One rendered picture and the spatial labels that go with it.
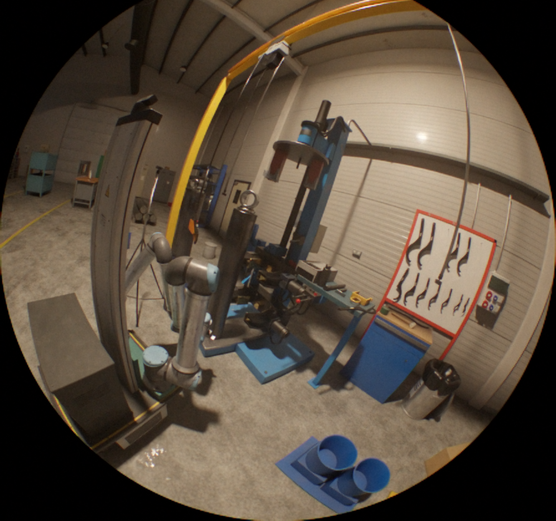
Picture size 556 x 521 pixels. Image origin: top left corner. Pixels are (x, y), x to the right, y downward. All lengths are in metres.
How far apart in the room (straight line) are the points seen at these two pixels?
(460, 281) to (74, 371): 3.74
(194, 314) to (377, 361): 1.97
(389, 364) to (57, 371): 2.53
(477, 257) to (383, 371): 2.10
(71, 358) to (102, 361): 0.15
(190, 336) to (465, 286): 3.28
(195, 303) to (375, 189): 3.36
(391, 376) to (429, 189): 2.76
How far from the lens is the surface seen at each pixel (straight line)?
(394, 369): 2.35
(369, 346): 2.31
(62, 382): 0.92
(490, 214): 3.54
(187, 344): 0.97
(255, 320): 1.89
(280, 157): 1.93
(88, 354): 0.97
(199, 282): 0.82
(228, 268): 1.64
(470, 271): 3.30
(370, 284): 3.40
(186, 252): 2.90
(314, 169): 1.84
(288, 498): 1.69
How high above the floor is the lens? 1.57
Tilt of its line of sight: 10 degrees down
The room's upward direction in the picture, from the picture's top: 19 degrees clockwise
